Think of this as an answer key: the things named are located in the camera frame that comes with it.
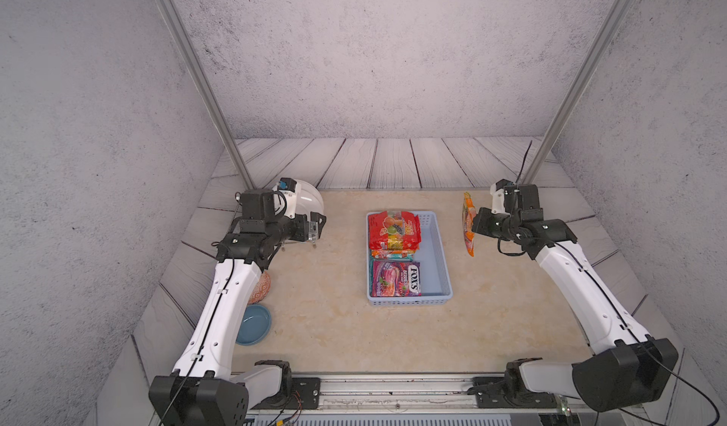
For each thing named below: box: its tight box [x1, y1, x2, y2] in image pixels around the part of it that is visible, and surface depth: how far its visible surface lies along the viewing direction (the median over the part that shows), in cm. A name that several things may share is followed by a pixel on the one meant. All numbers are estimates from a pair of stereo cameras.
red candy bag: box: [368, 210, 423, 251], surface depth 96 cm
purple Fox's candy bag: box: [371, 260, 423, 298], surface depth 89 cm
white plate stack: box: [295, 178, 325, 217], surface depth 98 cm
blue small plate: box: [235, 303, 272, 346], surface depth 86 cm
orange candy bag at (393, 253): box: [371, 248, 421, 257], surface depth 100 cm
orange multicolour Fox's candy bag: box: [370, 249, 416, 262], surface depth 100 cm
